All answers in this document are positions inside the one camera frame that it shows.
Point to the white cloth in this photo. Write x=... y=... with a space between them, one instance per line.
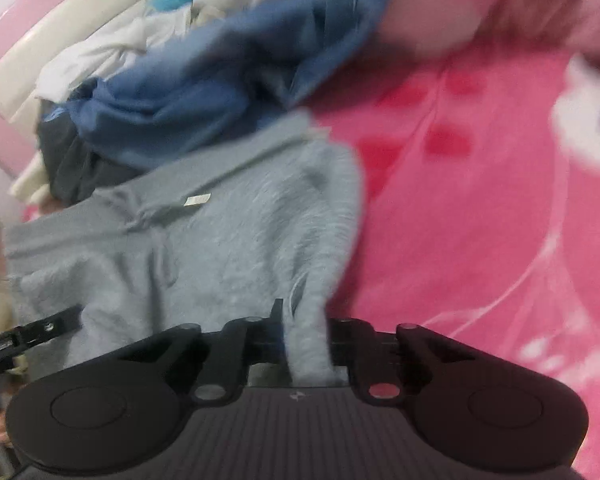
x=105 y=55

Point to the grey pants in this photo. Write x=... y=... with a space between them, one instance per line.
x=220 y=260

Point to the pink floral bed sheet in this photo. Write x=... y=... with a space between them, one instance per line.
x=480 y=210

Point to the pink floral quilt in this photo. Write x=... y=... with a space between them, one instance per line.
x=455 y=5

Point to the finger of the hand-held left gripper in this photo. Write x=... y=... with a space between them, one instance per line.
x=50 y=327

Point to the dark grey garment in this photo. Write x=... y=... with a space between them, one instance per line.
x=75 y=160

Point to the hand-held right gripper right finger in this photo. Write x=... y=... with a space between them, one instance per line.
x=340 y=342

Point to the beige cloth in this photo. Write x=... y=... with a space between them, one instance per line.
x=25 y=185

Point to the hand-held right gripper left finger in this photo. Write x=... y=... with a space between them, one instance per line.
x=267 y=340

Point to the cream and pink headboard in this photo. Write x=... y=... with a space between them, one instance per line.
x=40 y=40

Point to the blue garment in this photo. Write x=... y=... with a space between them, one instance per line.
x=190 y=90

